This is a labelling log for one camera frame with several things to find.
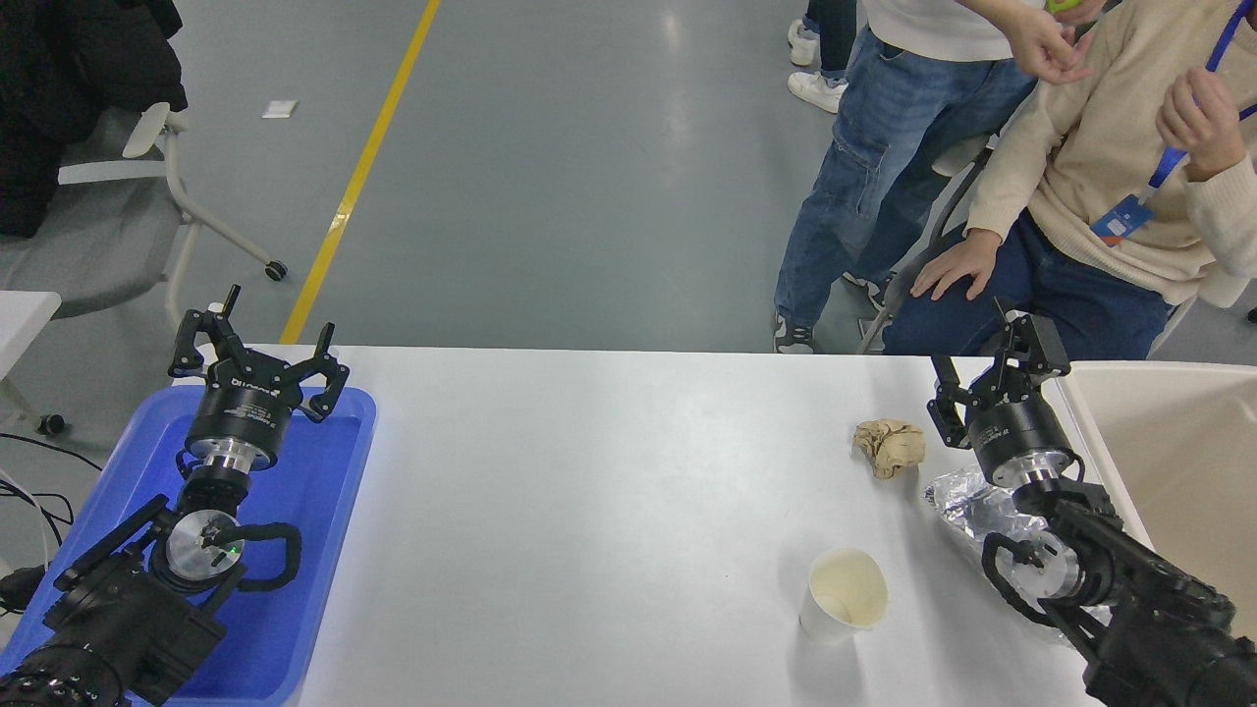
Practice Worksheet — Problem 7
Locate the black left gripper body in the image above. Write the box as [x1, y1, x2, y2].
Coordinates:
[185, 359, 301, 464]

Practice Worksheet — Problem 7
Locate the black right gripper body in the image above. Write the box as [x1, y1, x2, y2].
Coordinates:
[965, 378, 1077, 482]

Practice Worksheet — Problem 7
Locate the white paper cup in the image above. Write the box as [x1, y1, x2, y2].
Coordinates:
[798, 548, 890, 646]

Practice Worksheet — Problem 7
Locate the person's hand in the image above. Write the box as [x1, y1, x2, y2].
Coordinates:
[909, 229, 1004, 302]
[1010, 8, 1094, 85]
[1156, 67, 1248, 183]

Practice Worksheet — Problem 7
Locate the crumpled tan paper ball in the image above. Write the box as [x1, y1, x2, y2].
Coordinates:
[851, 418, 927, 480]

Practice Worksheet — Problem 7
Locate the crumpled silver foil tray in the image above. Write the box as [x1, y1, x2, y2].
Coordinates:
[923, 463, 1116, 644]

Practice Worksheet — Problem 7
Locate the grey office chair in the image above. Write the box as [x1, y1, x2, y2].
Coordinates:
[0, 101, 290, 335]

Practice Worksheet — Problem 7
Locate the blue plastic tray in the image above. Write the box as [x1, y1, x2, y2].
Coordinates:
[0, 385, 378, 707]

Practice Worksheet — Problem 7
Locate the large pale bin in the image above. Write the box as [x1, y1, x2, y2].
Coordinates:
[1056, 360, 1257, 644]

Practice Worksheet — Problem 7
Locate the person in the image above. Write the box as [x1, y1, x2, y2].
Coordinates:
[786, 0, 858, 114]
[881, 0, 1257, 360]
[773, 0, 1093, 354]

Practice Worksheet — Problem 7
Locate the black jacket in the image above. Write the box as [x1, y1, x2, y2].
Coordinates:
[0, 0, 188, 239]

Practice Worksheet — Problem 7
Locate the blue lanyard with badge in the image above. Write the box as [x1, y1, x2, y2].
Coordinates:
[1088, 0, 1257, 248]

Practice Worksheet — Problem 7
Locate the black cable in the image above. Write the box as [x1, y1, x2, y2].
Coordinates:
[0, 432, 104, 551]

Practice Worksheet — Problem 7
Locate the white cable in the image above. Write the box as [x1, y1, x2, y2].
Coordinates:
[0, 469, 52, 571]

